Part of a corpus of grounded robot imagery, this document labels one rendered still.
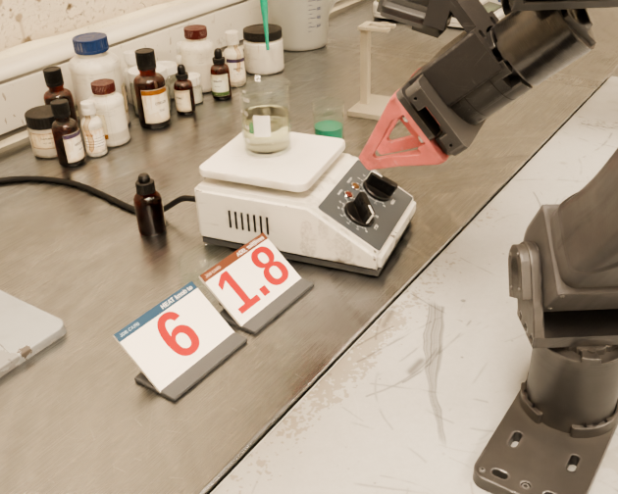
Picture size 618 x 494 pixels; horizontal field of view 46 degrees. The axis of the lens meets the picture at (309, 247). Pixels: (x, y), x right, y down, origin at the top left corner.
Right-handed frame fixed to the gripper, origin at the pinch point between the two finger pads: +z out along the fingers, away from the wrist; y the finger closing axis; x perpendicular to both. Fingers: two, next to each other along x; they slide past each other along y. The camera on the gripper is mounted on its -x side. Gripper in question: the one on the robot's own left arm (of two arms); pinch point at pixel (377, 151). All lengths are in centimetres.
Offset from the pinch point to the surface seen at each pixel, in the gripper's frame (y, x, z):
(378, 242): -0.5, 7.4, 6.3
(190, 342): 17.3, 2.1, 15.3
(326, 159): -5.5, -1.6, 8.2
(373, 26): -41.1, -9.5, 11.3
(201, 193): 1.5, -6.8, 17.9
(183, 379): 20.6, 3.7, 15.0
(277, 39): -54, -18, 32
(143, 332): 19.6, -1.2, 16.1
